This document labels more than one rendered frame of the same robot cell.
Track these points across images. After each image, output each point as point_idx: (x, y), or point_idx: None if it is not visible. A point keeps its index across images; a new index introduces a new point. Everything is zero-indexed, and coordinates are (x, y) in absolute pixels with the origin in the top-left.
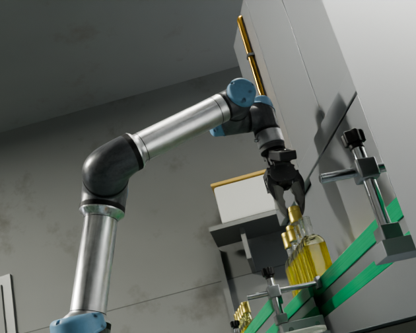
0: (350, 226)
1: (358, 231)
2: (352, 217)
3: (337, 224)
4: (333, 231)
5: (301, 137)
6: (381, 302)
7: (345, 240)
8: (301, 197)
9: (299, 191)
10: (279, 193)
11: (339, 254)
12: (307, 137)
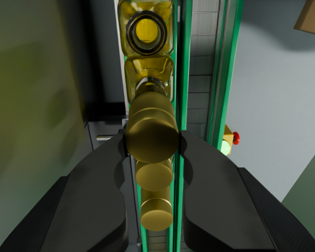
0: (17, 49)
1: (19, 6)
2: None
3: (26, 153)
4: (42, 180)
5: None
6: None
7: (46, 113)
8: (93, 162)
9: (86, 185)
10: (214, 187)
11: (66, 157)
12: None
